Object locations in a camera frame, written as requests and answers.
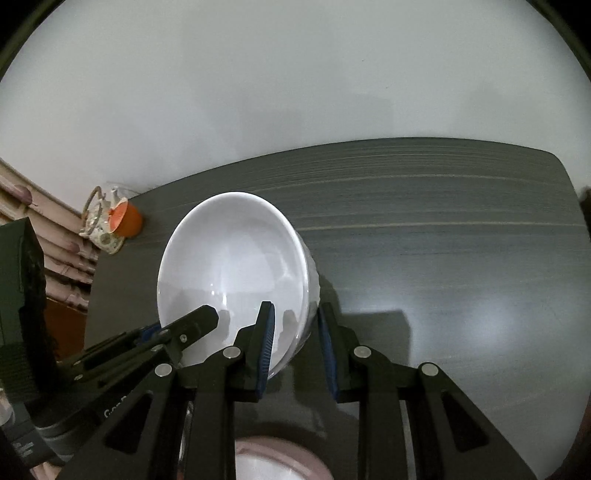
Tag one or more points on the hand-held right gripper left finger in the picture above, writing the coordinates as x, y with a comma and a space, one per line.
267, 350

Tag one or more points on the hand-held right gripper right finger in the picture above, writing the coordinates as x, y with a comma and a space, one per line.
328, 360

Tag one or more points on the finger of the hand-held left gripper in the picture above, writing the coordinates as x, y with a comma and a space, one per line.
196, 325
138, 339

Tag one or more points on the large white bowl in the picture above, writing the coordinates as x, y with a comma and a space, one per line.
231, 249

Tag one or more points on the floral glass teapot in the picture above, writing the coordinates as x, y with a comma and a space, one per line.
104, 235

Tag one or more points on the pink bowl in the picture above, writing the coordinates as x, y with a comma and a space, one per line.
277, 461

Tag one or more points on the orange lidded cup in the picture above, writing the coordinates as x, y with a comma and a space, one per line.
127, 219

